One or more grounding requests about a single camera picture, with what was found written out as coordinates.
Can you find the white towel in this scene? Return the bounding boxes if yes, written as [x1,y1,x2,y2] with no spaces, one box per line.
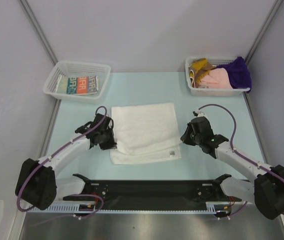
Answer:
[110,102,181,165]

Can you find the colourful rabbit print towel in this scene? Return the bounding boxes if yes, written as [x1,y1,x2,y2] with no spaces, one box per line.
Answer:
[55,75,99,95]

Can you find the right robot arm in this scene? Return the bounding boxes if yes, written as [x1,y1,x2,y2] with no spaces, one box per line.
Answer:
[181,112,284,220]

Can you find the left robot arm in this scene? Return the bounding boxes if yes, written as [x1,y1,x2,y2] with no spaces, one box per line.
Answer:
[15,113,116,212]

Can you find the white basket with towels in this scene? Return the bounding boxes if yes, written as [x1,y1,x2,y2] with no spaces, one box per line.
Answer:
[185,55,250,97]

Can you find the empty white plastic basket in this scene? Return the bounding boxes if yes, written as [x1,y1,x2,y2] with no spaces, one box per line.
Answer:
[43,60,111,104]

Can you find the pink towel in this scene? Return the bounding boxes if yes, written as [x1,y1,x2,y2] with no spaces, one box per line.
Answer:
[196,68,233,90]

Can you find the yellow patterned towel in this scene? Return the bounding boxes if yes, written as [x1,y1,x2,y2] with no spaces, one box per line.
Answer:
[188,58,216,88]

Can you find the purple towel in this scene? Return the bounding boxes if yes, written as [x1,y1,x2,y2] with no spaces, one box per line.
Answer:
[216,56,252,93]

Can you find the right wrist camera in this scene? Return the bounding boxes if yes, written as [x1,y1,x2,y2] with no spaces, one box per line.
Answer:
[192,110,208,119]

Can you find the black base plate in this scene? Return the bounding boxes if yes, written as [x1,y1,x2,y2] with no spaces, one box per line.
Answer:
[63,174,241,204]

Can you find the grey cable duct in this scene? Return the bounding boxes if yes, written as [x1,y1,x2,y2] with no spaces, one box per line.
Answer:
[29,200,230,215]

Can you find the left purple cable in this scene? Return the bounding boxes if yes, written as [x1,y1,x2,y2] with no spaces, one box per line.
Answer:
[16,106,107,226]

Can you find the right aluminium corner post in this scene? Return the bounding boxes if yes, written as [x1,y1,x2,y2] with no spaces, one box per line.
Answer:
[245,0,284,66]

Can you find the aluminium corner post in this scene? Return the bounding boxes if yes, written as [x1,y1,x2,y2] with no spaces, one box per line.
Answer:
[17,0,58,65]
[245,0,284,66]

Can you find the left aluminium corner post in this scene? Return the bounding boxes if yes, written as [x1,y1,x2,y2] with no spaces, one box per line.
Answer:
[17,0,58,65]

